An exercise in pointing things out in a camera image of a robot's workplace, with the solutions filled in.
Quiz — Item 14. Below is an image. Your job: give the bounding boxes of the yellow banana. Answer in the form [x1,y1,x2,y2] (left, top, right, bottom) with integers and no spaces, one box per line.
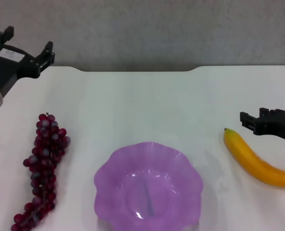
[223,128,285,188]

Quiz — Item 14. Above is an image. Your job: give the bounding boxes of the red purple grape bunch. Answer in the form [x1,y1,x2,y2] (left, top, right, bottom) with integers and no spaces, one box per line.
[11,112,71,231]

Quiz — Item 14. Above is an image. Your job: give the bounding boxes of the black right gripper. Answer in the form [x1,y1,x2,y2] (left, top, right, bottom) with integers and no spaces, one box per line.
[240,108,285,144]

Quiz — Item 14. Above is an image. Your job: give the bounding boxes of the purple plastic bowl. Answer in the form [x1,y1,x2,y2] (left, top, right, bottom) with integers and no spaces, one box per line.
[93,141,204,231]

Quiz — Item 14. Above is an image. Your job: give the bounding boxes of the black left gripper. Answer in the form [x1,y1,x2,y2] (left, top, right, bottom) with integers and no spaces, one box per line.
[0,25,56,97]

